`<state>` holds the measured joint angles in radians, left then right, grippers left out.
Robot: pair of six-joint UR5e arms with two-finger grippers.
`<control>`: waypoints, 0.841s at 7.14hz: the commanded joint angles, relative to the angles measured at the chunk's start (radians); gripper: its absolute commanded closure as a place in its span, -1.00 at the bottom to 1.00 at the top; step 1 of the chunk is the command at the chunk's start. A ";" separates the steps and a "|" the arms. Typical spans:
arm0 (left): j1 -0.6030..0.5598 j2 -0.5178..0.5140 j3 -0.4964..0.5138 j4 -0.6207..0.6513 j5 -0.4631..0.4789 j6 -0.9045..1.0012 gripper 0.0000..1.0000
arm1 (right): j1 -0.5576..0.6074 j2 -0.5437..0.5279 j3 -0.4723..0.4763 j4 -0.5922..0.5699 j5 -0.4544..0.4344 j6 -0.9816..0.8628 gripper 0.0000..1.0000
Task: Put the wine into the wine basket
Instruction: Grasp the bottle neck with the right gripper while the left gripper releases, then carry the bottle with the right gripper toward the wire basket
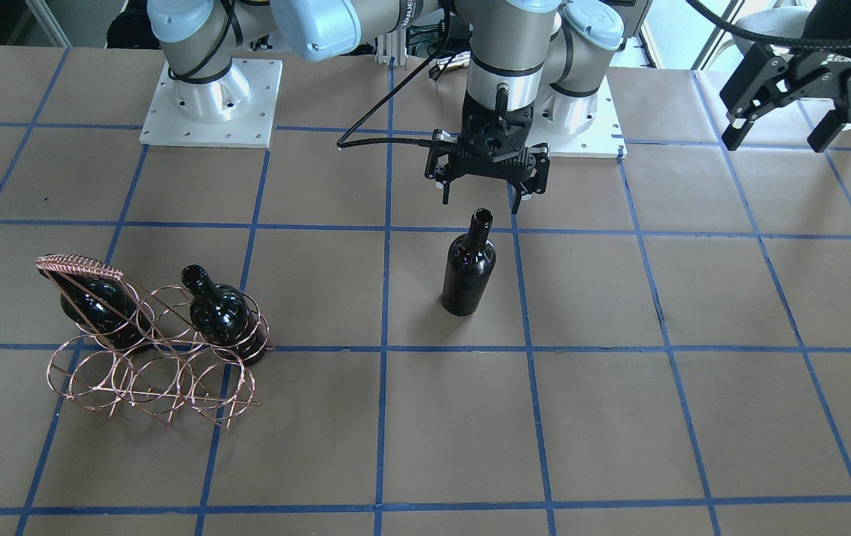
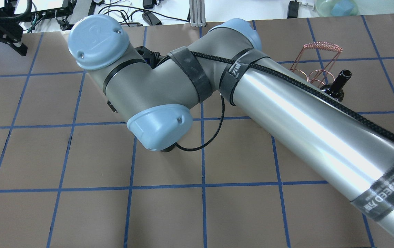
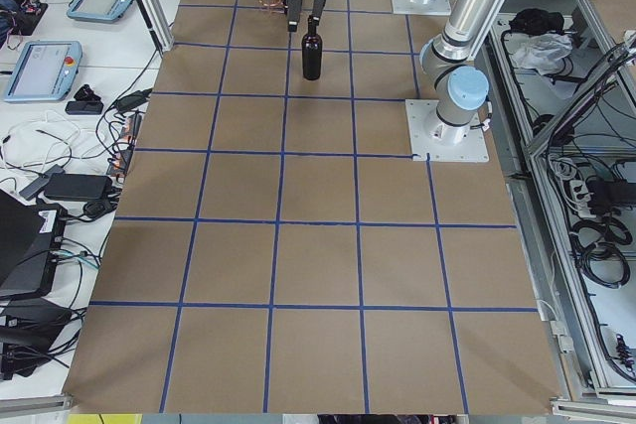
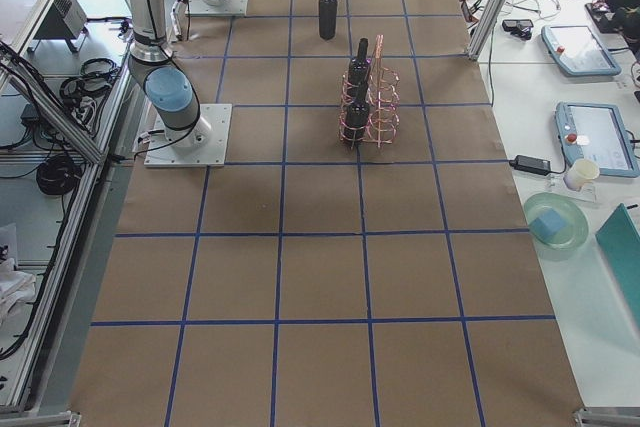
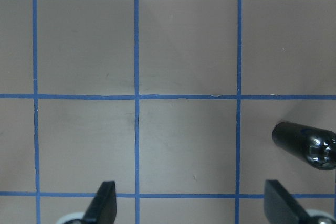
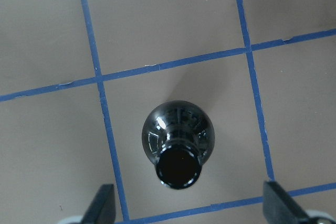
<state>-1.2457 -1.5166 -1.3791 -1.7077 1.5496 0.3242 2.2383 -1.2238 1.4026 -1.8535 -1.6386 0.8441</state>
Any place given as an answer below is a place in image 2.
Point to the black wine bottle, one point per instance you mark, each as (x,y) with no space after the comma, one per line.
(335,90)

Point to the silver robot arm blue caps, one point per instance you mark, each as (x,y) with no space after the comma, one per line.
(352,153)

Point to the black laptop power brick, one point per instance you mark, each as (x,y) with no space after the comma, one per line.
(151,19)

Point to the black power adapter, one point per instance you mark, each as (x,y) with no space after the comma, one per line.
(292,10)

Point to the green glass bowl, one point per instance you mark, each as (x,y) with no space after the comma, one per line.
(328,8)

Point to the blue foam cube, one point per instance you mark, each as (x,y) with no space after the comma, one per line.
(342,8)

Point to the aluminium frame post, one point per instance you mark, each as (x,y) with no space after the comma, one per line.
(197,13)

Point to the copper wire wine basket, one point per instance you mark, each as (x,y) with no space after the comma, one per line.
(316,73)

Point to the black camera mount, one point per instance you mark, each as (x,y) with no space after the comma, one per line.
(11,32)

